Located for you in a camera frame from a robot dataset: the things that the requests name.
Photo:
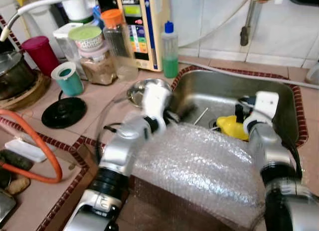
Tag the teal cup white rim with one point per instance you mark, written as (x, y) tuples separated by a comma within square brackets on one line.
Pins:
[(71, 81)]

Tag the clear bubble wrap sheet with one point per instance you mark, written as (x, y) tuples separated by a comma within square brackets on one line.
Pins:
[(199, 166)]

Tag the yellow plastic cup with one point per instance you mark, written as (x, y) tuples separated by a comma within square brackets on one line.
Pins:
[(229, 127)]

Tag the flat white box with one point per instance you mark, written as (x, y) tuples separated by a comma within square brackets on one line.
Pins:
[(25, 151)]

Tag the white plastic jug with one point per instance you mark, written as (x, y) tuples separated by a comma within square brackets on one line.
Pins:
[(77, 9)]

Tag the round steel plate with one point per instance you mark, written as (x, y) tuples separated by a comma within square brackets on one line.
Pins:
[(139, 91)]

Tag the dark steel pot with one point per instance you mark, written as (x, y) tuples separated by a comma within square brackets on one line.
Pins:
[(15, 74)]

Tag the clear pitcher orange lid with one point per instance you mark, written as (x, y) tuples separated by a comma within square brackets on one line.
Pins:
[(119, 47)]

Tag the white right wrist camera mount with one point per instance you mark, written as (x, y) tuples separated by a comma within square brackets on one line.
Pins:
[(266, 104)]

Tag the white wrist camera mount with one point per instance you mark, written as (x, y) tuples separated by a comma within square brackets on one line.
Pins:
[(155, 104), (266, 104)]

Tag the green liquid bottle blue cap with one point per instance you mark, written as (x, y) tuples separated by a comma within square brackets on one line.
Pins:
[(170, 61)]

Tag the clear plastic container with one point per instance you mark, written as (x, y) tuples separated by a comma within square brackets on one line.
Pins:
[(62, 42)]

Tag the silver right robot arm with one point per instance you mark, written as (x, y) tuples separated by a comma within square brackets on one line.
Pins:
[(266, 146)]

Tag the thin metal stick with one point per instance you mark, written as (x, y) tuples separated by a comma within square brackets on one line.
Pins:
[(201, 116)]

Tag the clear jar brown powder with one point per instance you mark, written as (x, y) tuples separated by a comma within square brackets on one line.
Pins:
[(98, 69)]

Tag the patterned bowl green lid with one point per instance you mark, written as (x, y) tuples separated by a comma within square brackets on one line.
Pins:
[(85, 34)]

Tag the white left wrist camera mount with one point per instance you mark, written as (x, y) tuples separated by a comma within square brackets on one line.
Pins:
[(155, 104)]

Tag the maroon plastic cup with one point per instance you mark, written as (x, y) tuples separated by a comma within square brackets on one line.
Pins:
[(42, 54)]

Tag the dark scouring pad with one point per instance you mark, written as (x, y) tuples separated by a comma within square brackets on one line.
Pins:
[(15, 161)]

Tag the beige water ionizer machine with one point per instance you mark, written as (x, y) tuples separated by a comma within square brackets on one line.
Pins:
[(147, 22)]

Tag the black round lid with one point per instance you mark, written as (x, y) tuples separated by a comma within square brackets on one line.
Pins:
[(64, 113)]

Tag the round wooden trivet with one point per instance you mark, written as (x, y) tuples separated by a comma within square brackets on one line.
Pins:
[(35, 94)]

